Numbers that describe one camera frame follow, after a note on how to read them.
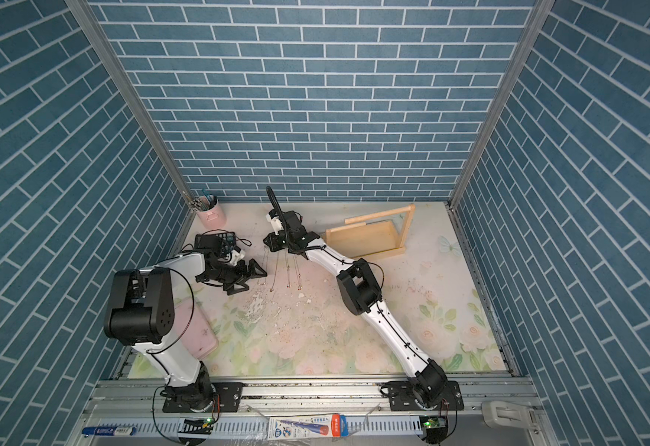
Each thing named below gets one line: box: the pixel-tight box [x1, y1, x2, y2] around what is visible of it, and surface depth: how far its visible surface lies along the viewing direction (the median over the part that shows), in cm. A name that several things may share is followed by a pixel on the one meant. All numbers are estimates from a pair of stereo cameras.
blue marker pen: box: [81, 426, 137, 438], surface depth 69 cm
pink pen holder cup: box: [196, 200, 227, 230], surface depth 108 cm
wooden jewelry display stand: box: [322, 203, 416, 261], surface depth 104 cm
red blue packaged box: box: [267, 413, 350, 441], surface depth 70 cm
